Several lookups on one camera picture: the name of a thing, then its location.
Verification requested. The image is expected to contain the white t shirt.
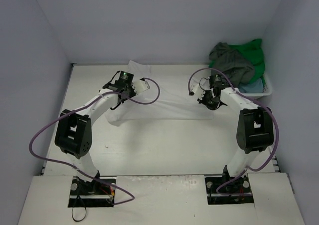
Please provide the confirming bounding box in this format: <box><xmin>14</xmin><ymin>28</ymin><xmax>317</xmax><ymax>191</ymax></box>
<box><xmin>105</xmin><ymin>60</ymin><xmax>214</xmax><ymax>123</ymax></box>

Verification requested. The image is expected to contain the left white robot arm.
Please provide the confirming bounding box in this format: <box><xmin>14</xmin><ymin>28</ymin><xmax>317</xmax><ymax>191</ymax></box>
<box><xmin>54</xmin><ymin>71</ymin><xmax>136</xmax><ymax>179</ymax></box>

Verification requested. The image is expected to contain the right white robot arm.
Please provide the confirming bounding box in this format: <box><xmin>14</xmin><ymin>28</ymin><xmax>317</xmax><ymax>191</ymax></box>
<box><xmin>189</xmin><ymin>74</ymin><xmax>279</xmax><ymax>191</ymax></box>

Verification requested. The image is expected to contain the grey t shirt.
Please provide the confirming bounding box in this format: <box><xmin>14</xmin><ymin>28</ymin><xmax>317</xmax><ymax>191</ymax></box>
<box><xmin>209</xmin><ymin>42</ymin><xmax>255</xmax><ymax>87</ymax></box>

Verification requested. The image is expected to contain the light blue t shirt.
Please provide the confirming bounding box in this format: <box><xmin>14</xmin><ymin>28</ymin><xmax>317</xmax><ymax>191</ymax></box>
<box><xmin>238</xmin><ymin>78</ymin><xmax>264</xmax><ymax>93</ymax></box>

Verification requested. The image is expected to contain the white laundry basket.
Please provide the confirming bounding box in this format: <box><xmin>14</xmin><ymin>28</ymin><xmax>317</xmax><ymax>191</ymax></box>
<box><xmin>242</xmin><ymin>73</ymin><xmax>273</xmax><ymax>99</ymax></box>

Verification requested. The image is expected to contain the green t shirt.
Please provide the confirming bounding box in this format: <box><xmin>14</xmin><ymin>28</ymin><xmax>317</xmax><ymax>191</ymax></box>
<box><xmin>208</xmin><ymin>38</ymin><xmax>266</xmax><ymax>85</ymax></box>

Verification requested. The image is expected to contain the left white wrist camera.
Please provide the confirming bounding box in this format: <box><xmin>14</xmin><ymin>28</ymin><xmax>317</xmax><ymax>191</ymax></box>
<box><xmin>132</xmin><ymin>80</ymin><xmax>150</xmax><ymax>95</ymax></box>

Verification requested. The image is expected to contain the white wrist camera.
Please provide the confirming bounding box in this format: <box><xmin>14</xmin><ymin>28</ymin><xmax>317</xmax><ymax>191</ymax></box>
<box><xmin>132</xmin><ymin>80</ymin><xmax>150</xmax><ymax>95</ymax></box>
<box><xmin>189</xmin><ymin>83</ymin><xmax>206</xmax><ymax>101</ymax></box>

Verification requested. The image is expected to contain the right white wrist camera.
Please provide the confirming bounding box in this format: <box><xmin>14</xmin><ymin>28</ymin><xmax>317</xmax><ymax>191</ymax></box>
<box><xmin>189</xmin><ymin>83</ymin><xmax>206</xmax><ymax>101</ymax></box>

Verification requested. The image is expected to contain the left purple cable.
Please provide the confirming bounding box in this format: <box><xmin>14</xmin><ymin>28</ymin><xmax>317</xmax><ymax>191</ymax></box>
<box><xmin>29</xmin><ymin>77</ymin><xmax>161</xmax><ymax>206</ymax></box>

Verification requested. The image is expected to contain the purple cable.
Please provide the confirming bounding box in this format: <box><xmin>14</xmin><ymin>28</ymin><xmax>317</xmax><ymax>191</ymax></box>
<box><xmin>187</xmin><ymin>68</ymin><xmax>280</xmax><ymax>196</ymax></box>
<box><xmin>29</xmin><ymin>77</ymin><xmax>161</xmax><ymax>206</ymax></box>

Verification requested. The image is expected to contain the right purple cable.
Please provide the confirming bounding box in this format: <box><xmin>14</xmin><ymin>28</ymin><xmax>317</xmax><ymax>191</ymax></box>
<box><xmin>187</xmin><ymin>68</ymin><xmax>280</xmax><ymax>196</ymax></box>

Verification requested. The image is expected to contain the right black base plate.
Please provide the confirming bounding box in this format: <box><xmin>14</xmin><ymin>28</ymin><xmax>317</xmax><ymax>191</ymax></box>
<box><xmin>205</xmin><ymin>176</ymin><xmax>254</xmax><ymax>205</ymax></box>

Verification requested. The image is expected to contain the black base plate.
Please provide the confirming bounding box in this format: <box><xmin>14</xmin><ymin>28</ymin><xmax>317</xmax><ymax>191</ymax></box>
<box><xmin>68</xmin><ymin>177</ymin><xmax>115</xmax><ymax>208</ymax></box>
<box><xmin>205</xmin><ymin>176</ymin><xmax>254</xmax><ymax>205</ymax></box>

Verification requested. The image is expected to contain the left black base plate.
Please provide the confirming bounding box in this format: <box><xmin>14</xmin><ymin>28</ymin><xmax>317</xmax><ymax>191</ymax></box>
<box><xmin>68</xmin><ymin>177</ymin><xmax>115</xmax><ymax>208</ymax></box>

